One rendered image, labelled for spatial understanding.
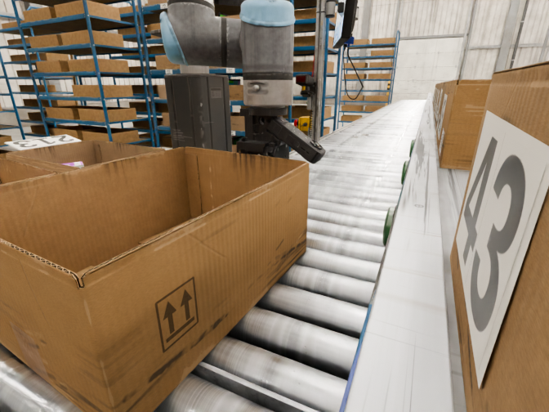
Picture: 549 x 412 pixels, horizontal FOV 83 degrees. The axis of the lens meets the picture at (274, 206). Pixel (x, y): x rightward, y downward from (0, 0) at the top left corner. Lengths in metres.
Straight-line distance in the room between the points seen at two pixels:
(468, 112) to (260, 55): 0.41
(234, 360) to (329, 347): 0.11
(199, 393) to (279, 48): 0.49
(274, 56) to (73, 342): 0.47
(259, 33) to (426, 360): 0.49
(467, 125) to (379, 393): 0.60
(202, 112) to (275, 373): 0.98
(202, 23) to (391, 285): 0.57
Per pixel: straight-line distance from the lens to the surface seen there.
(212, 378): 0.41
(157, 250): 0.28
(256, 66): 0.57
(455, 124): 0.72
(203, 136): 1.22
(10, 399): 0.46
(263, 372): 0.39
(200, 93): 1.20
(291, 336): 0.43
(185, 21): 0.69
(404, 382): 0.21
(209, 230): 0.33
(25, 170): 1.04
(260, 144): 0.58
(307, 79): 1.67
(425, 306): 0.26
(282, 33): 0.57
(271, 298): 0.49
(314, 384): 0.38
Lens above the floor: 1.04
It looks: 21 degrees down
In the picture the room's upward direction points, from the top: straight up
